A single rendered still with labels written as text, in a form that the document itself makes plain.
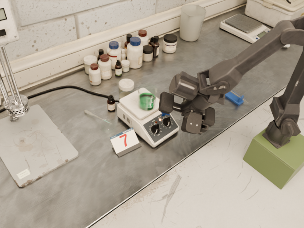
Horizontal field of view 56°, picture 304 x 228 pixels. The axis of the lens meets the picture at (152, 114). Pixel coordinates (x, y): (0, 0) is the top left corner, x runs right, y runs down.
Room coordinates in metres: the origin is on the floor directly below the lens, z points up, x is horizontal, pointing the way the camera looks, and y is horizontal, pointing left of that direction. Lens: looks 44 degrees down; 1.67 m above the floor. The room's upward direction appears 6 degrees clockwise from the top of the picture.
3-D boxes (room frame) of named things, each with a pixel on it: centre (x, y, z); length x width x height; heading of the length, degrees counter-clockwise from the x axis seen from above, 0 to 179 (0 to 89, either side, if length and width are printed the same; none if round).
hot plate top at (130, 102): (0.76, 0.04, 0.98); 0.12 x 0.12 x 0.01; 47
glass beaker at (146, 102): (0.73, 0.02, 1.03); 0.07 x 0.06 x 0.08; 111
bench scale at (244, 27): (1.54, -0.48, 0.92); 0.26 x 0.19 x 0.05; 49
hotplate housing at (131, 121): (0.74, 0.02, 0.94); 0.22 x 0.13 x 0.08; 47
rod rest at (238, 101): (0.94, -0.32, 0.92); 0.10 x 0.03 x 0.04; 45
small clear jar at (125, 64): (1.05, 0.14, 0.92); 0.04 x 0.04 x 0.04
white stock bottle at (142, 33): (1.22, 0.08, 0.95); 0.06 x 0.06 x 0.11
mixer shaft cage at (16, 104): (0.60, 0.40, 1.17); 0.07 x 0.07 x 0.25
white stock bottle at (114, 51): (1.08, 0.19, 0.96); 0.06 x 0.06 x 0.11
